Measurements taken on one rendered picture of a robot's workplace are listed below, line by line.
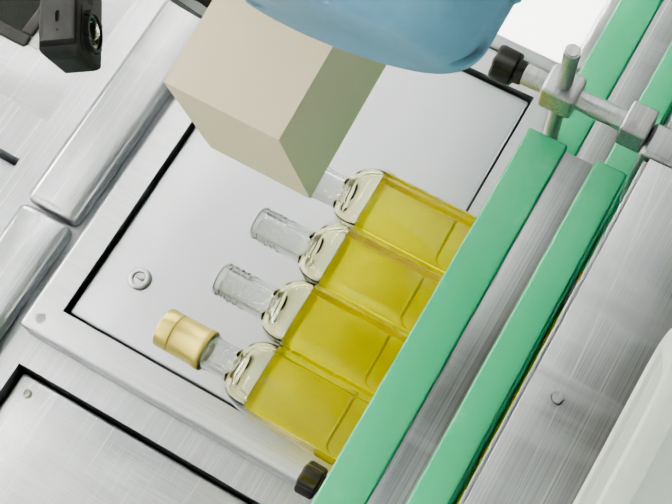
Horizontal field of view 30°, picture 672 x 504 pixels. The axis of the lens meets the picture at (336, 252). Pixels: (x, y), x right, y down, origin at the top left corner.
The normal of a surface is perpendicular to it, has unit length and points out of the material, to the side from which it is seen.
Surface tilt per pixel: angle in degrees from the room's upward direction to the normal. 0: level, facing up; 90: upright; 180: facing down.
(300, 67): 90
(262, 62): 90
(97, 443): 91
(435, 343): 90
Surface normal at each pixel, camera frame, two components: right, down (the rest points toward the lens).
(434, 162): -0.04, -0.36
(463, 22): 0.66, 0.34
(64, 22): -0.17, -0.18
